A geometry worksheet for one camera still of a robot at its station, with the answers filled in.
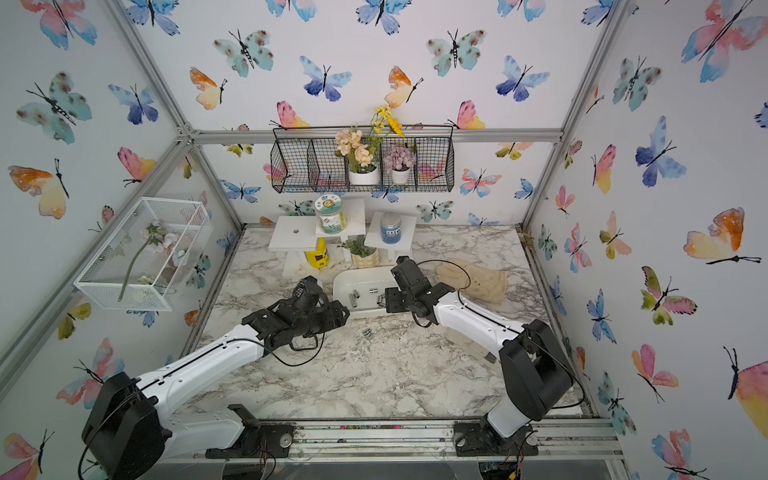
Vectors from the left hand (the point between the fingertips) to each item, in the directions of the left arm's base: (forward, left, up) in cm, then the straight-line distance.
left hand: (345, 314), depth 82 cm
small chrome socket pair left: (0, -5, -13) cm, 14 cm away
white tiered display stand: (+27, +18, +3) cm, 33 cm away
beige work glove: (+17, -44, -12) cm, 49 cm away
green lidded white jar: (+21, +3, +17) cm, 27 cm away
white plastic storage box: (+16, -2, -12) cm, 20 cm away
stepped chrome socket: (+15, -6, -12) cm, 20 cm away
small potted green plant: (+21, -3, -1) cm, 21 cm away
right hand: (+6, -14, -1) cm, 16 cm away
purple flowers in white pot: (+38, -15, +23) cm, 47 cm away
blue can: (+24, -13, +9) cm, 28 cm away
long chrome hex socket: (+12, 0, -12) cm, 16 cm away
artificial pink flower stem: (+12, +45, +19) cm, 50 cm away
